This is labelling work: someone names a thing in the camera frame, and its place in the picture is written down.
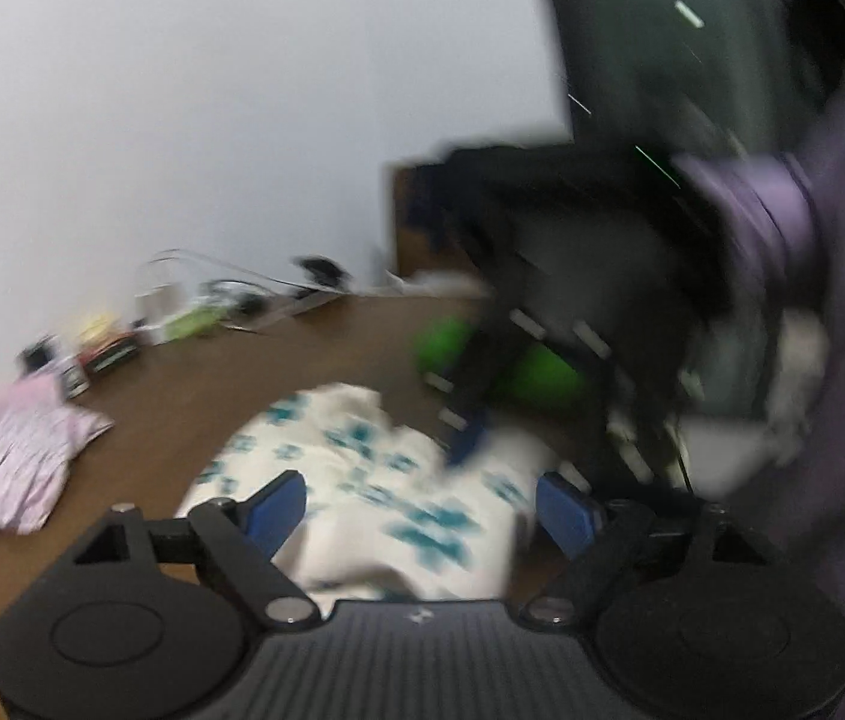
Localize dark rectangular box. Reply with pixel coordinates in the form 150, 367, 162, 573
83, 337, 145, 377

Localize brown wooden cabinet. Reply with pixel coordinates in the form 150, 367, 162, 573
391, 157, 484, 278

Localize dark glossy panel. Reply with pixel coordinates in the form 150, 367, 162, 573
535, 0, 845, 158

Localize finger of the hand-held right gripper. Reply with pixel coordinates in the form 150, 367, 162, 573
438, 300, 517, 470
573, 319, 701, 500

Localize bright green object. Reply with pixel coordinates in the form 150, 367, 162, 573
411, 315, 587, 407

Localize person's right forearm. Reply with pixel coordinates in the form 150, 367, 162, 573
673, 150, 832, 316

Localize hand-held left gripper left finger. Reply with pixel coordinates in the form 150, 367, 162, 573
73, 469, 322, 627

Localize lime green pouch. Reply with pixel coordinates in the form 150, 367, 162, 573
163, 306, 220, 342

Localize pink ruffled floral garment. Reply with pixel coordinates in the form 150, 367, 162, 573
0, 373, 116, 537

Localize yellow pink note stack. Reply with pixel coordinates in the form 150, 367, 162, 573
77, 311, 124, 350

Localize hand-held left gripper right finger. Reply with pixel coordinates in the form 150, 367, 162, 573
514, 471, 776, 629

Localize cream cloth with green flowers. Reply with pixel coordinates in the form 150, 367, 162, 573
176, 382, 596, 605

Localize white charger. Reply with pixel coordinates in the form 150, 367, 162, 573
139, 281, 185, 332

